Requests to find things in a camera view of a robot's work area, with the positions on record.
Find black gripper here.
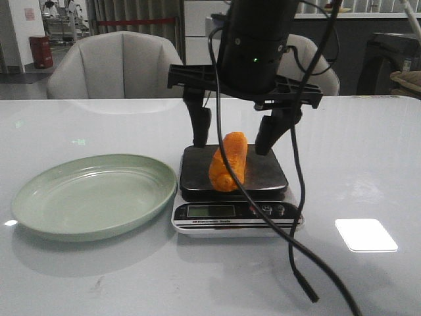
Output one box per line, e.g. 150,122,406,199
168,65,323,155

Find orange corn cob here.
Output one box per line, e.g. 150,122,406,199
208,132,248,192

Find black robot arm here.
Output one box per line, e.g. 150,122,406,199
168,1,322,155

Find white drawer cabinet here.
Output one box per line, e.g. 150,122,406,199
184,1,230,65

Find grey armchair right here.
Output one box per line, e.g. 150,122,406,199
278,34,340,96

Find grey armchair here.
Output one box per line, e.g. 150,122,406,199
278,34,340,96
46,31,182,99

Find black silver kitchen scale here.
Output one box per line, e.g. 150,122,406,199
171,145,304,238

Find grey armchair left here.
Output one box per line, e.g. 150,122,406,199
46,31,182,99

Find grey counter sideboard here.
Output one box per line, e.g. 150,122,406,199
291,13,412,95

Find light green plate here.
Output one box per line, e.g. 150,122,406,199
11,154,177,242

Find dark glossy cabinet right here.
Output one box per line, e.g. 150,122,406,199
356,33,420,95

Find tan cushion far right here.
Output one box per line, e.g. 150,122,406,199
390,70,421,99

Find red trash bin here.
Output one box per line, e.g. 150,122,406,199
29,36,53,69

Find black cable long right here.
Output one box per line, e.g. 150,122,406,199
207,26,362,316

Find black cable with plug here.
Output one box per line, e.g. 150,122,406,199
285,0,343,303

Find pink paper wall sign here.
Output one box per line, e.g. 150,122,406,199
24,8,35,21

